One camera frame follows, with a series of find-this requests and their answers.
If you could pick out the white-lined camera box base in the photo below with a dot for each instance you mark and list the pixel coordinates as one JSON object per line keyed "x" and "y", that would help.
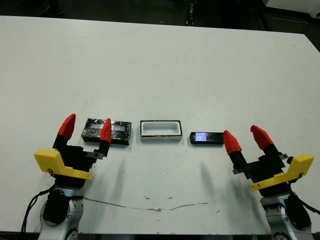
{"x": 161, "y": 130}

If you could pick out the right gripper black yellow body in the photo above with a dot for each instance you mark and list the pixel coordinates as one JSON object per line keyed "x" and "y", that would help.
{"x": 270, "y": 170}

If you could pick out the left gripper black yellow body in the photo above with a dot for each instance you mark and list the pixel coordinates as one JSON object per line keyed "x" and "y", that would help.
{"x": 72, "y": 160}

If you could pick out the black glossy box lid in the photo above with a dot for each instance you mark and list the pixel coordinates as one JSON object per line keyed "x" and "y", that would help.
{"x": 120, "y": 132}

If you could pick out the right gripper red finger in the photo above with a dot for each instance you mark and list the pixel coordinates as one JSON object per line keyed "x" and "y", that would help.
{"x": 262, "y": 140}
{"x": 233, "y": 145}

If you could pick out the black slim camera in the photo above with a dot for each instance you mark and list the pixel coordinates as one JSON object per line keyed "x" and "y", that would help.
{"x": 205, "y": 137}

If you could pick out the dark metal stand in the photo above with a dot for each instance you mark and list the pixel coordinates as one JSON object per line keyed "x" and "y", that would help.
{"x": 190, "y": 12}

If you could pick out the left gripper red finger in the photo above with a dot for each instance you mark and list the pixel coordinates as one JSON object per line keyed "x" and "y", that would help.
{"x": 67, "y": 127}
{"x": 106, "y": 132}

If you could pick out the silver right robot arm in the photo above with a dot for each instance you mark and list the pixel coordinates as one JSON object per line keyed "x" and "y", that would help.
{"x": 277, "y": 215}

